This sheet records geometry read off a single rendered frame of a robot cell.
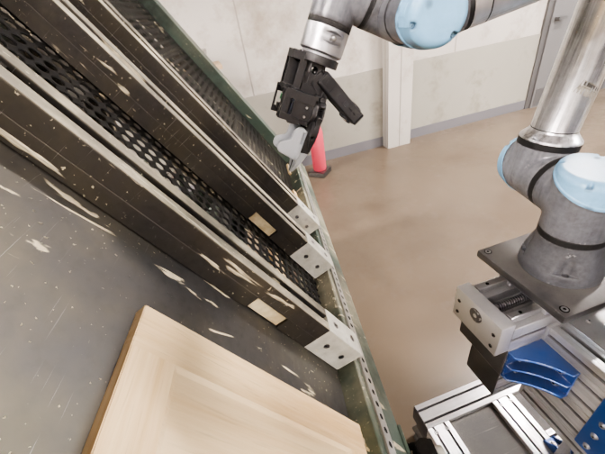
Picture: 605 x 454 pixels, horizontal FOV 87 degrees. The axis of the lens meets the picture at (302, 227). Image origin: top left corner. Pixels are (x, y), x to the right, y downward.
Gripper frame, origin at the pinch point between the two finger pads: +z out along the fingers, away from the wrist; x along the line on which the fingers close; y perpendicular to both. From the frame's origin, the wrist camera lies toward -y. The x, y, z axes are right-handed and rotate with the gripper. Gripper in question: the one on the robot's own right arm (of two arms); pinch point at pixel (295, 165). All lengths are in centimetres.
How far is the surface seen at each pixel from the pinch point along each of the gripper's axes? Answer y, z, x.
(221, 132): 10.8, 6.1, -36.7
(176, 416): 18.8, 17.9, 38.6
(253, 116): -12, 12, -108
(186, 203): 19.9, 6.4, 11.6
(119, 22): 39, -13, -39
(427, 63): -229, -66, -295
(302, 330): -5.6, 27.5, 17.7
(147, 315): 23.1, 13.4, 28.8
